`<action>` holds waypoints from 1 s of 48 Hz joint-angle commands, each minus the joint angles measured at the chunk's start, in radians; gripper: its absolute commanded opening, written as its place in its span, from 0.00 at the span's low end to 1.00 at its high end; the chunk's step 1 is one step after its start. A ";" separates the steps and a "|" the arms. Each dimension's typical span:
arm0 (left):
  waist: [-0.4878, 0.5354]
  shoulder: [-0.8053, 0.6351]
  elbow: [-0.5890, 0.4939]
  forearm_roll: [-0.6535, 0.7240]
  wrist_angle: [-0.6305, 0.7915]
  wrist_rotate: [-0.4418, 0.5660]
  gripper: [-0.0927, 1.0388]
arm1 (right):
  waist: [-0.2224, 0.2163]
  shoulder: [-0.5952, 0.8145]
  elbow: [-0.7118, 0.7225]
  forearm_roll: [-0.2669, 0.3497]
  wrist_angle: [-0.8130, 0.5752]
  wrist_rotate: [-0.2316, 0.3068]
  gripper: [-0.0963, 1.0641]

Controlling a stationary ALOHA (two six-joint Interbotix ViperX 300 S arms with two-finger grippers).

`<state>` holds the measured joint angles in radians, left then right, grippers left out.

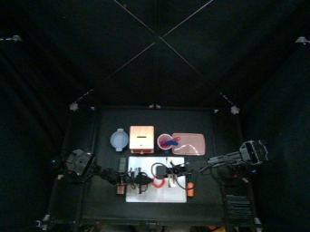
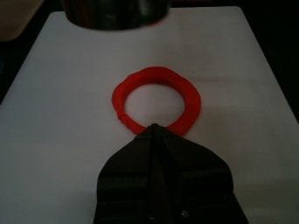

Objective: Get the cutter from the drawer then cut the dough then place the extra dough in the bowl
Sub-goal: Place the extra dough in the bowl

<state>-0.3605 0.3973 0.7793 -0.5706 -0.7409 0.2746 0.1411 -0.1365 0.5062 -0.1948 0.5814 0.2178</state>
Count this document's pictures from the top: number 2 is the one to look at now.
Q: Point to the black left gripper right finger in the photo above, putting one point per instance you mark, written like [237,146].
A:
[198,178]

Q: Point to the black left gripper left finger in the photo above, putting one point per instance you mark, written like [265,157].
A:
[129,175]

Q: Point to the round metal bowl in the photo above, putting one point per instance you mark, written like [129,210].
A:
[117,14]

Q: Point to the white cutting board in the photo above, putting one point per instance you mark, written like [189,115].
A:
[58,116]

